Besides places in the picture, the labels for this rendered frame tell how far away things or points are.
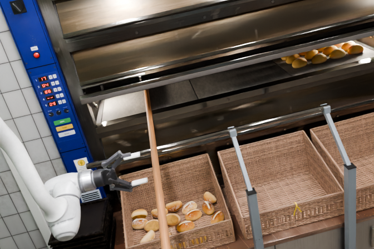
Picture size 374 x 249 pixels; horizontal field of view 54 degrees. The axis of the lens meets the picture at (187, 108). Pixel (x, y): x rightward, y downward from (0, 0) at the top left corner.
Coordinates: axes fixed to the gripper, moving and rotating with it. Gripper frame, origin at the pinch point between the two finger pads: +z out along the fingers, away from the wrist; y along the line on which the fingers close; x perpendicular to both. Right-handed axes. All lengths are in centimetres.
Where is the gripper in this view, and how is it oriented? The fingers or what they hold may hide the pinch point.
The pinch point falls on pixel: (141, 167)
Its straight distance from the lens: 161.3
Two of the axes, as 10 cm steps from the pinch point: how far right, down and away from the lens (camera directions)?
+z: 9.7, -2.3, 0.5
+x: 1.5, 4.0, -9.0
